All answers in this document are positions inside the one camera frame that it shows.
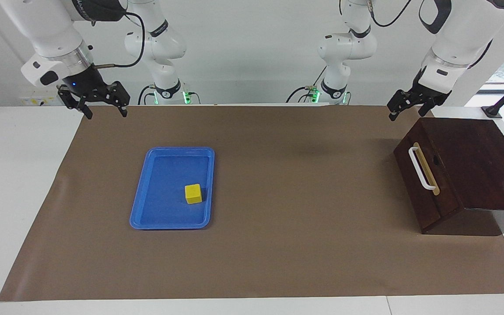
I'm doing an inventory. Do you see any black left arm base cable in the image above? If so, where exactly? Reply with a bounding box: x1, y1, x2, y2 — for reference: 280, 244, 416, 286
285, 86, 312, 104

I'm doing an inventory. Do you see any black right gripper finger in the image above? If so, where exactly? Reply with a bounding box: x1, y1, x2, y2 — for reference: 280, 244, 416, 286
57, 86, 94, 120
107, 80, 131, 118

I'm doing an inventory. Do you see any wall socket with yellow labels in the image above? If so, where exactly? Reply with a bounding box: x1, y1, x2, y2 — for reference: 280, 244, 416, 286
20, 97, 58, 106

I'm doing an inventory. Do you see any black arm base cable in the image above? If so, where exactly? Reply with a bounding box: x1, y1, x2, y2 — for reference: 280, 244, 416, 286
285, 86, 312, 104
137, 84, 156, 105

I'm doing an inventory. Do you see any black right arm base cable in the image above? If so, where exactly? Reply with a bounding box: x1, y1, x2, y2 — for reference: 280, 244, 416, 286
137, 84, 156, 105

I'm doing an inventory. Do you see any blue plastic tray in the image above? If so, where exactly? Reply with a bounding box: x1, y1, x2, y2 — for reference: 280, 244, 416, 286
129, 147, 215, 230

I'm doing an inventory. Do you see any dark wooden drawer cabinet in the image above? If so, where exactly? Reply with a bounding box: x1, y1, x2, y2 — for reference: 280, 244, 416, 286
393, 117, 504, 237

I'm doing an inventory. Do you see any yellow cube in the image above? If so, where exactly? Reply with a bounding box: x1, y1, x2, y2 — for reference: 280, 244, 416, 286
185, 184, 203, 205

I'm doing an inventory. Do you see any brown paper table mat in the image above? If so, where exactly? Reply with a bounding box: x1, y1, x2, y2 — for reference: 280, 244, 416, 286
0, 104, 504, 302

